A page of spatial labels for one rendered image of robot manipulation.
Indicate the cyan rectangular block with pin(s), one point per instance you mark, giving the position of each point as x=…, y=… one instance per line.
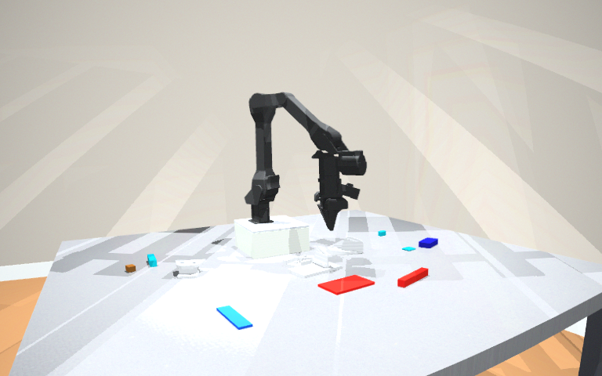
x=152, y=260

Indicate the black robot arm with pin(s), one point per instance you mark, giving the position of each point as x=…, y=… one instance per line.
x=265, y=183

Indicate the red rectangular bar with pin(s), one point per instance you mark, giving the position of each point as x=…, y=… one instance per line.
x=412, y=277

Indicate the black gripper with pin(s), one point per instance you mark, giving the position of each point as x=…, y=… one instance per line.
x=331, y=203

